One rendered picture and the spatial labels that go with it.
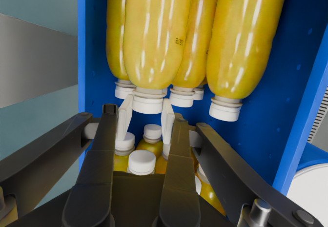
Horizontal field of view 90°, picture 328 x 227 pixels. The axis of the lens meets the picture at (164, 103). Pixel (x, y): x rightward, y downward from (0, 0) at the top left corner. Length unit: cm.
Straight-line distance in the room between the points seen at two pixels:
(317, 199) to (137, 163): 45
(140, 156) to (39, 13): 143
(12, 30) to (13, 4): 93
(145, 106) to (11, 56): 61
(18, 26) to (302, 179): 91
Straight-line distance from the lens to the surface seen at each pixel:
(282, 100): 28
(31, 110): 170
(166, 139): 16
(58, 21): 151
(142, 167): 24
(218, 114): 23
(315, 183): 53
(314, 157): 54
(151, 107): 19
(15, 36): 76
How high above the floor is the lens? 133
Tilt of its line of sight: 75 degrees down
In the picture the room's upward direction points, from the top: 166 degrees clockwise
